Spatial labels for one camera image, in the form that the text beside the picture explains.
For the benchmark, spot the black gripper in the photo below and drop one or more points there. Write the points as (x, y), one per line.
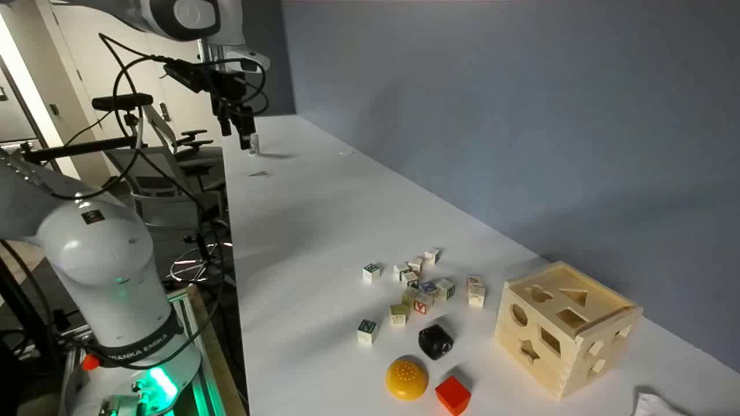
(227, 96)

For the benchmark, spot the red toy block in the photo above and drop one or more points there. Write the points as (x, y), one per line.
(454, 397)

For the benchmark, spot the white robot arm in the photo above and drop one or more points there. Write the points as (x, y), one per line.
(101, 250)

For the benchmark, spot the black office chair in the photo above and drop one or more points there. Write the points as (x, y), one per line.
(199, 159)

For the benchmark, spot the small picture cube left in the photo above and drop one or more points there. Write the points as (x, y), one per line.
(371, 272)

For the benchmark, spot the small picture cube far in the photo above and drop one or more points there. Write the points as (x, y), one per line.
(434, 255)

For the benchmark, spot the small picture cube middle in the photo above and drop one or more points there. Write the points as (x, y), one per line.
(399, 316)

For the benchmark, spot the small picture cube right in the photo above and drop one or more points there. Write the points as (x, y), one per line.
(478, 293)

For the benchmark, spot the yellow dome toy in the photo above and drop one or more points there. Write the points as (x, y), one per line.
(406, 381)

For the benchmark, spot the wooden shape sorter box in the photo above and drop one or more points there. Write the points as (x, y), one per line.
(563, 326)

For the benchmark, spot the white paper corner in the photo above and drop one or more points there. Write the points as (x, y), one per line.
(654, 406)

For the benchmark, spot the black camera on stand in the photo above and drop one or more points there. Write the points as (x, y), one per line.
(120, 102)

